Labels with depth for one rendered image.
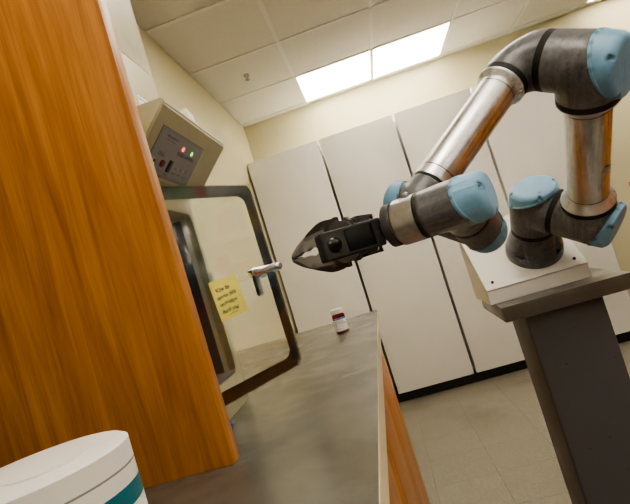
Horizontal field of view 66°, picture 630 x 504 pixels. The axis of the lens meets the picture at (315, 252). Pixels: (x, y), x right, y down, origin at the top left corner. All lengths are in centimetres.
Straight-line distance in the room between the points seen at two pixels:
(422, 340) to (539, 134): 180
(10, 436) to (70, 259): 28
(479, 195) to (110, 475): 56
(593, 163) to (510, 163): 289
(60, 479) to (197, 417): 40
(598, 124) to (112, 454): 100
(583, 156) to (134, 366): 94
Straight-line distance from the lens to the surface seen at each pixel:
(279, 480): 64
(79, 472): 37
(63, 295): 81
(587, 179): 121
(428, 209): 74
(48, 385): 84
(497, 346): 402
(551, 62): 105
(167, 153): 93
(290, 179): 396
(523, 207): 133
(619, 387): 152
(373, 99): 452
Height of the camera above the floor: 116
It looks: 3 degrees up
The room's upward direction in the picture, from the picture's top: 17 degrees counter-clockwise
